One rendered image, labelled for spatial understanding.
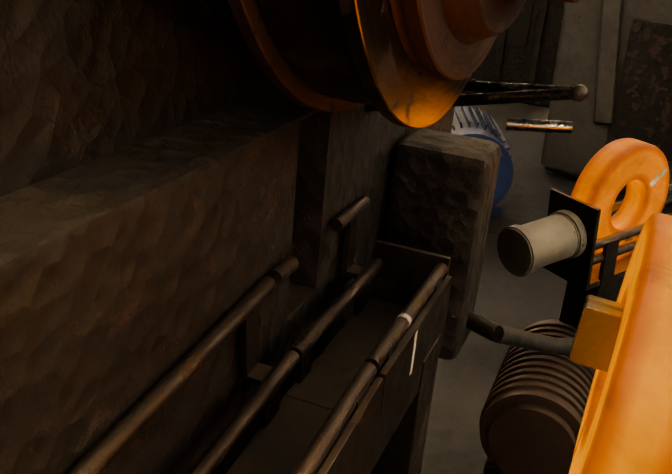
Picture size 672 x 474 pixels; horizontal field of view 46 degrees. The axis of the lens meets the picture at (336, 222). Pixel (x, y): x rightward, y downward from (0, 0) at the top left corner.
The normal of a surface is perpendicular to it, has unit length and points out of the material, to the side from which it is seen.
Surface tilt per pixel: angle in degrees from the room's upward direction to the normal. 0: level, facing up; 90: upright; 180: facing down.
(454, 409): 0
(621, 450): 82
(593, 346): 90
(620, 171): 90
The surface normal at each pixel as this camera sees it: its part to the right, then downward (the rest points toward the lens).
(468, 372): 0.08, -0.92
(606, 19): -0.59, 0.26
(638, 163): 0.56, 0.36
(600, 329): -0.38, 0.33
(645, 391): -0.29, -0.08
